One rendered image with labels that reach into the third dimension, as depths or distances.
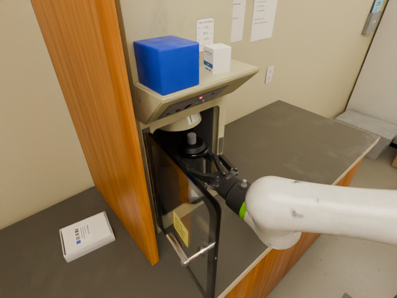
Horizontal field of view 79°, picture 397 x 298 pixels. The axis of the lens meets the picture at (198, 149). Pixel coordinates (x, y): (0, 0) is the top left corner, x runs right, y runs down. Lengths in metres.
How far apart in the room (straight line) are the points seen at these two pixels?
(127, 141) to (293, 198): 0.34
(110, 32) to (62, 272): 0.76
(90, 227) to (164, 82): 0.65
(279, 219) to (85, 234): 0.69
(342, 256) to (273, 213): 1.79
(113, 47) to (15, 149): 0.69
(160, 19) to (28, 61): 0.51
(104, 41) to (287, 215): 0.43
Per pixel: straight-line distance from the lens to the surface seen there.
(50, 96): 1.00
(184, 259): 0.57
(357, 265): 2.26
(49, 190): 1.18
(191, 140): 0.76
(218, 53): 0.62
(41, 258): 1.03
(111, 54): 0.45
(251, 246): 0.93
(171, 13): 0.61
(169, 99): 0.50
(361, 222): 0.48
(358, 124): 3.34
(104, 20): 0.45
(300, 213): 0.47
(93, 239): 0.95
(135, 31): 0.57
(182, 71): 0.52
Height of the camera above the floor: 1.71
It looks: 36 degrees down
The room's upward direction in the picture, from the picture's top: straight up
